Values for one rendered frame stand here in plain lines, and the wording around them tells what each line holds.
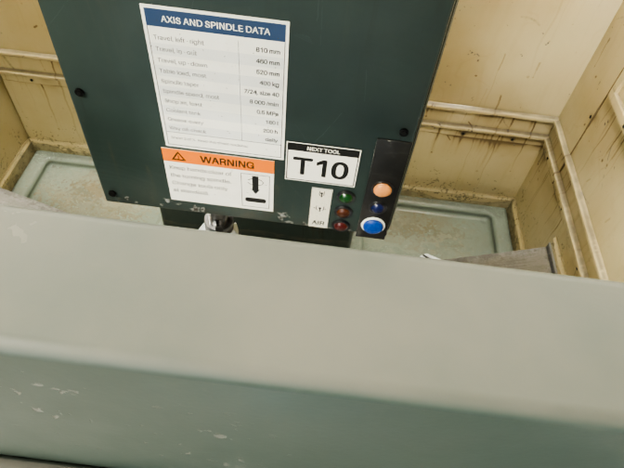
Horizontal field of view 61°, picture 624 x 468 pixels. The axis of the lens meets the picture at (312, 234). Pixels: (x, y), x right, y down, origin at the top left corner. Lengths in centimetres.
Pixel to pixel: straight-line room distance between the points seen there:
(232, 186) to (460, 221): 161
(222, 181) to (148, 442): 63
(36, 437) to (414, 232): 205
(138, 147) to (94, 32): 17
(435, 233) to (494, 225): 24
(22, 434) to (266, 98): 53
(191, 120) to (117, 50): 12
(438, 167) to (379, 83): 154
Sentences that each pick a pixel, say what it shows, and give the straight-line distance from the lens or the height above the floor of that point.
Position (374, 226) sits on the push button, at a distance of 79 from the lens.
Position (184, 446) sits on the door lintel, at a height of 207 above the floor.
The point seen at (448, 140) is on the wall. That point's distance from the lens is 207.
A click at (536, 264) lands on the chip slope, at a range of 192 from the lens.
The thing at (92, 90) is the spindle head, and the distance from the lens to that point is 73.
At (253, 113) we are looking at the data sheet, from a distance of 68.
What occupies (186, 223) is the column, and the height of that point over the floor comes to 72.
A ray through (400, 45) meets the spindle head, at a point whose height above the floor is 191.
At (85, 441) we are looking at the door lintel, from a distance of 18.
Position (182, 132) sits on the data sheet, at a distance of 72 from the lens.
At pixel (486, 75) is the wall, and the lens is 191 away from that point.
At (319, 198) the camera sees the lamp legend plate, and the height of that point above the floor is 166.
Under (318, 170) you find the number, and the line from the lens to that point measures 73.
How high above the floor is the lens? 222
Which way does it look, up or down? 51 degrees down
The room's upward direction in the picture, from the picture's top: 7 degrees clockwise
